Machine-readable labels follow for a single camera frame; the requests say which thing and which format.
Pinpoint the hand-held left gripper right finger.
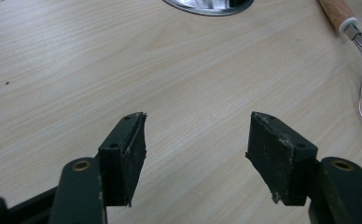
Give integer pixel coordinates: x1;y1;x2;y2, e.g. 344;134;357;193
244;111;319;207

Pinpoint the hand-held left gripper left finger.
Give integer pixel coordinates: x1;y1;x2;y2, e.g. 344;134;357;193
97;111;148;208

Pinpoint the steel mixing bowl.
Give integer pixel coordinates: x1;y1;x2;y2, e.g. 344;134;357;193
162;0;255;17

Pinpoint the wooden-handled wire whisk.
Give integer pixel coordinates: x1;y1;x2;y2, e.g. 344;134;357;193
318;0;362;134

